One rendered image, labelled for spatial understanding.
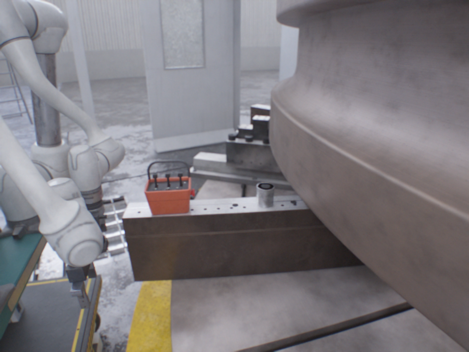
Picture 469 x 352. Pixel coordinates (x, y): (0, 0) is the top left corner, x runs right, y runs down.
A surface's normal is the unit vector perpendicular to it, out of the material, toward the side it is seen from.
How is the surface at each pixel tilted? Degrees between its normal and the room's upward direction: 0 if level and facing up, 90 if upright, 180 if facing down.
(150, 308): 0
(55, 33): 105
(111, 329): 0
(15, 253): 0
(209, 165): 71
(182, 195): 97
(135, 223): 90
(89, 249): 98
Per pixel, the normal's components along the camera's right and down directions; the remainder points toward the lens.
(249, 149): -0.29, 0.40
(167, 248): 0.10, 0.42
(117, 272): 0.00, -0.91
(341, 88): -0.98, -0.05
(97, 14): 0.46, 0.37
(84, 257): 0.66, 0.44
